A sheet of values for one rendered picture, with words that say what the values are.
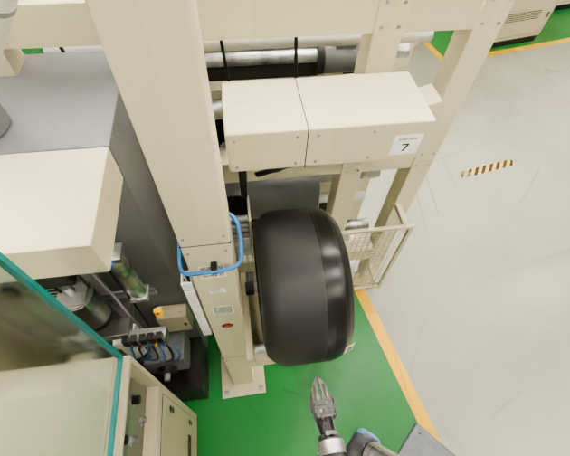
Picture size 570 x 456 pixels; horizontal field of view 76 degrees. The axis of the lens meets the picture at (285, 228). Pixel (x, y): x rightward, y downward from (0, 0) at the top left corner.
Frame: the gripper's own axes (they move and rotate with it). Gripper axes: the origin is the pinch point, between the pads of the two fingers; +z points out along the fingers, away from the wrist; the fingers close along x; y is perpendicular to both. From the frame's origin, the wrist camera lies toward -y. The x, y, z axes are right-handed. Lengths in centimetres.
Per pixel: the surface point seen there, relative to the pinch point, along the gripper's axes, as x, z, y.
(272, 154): 11, 41, 74
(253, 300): 20, 46, -15
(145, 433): 65, -6, -12
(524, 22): -341, 392, -24
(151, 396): 64, 6, -11
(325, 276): -2.0, 15.9, 45.8
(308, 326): 4.8, 5.3, 35.4
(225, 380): 43, 39, -96
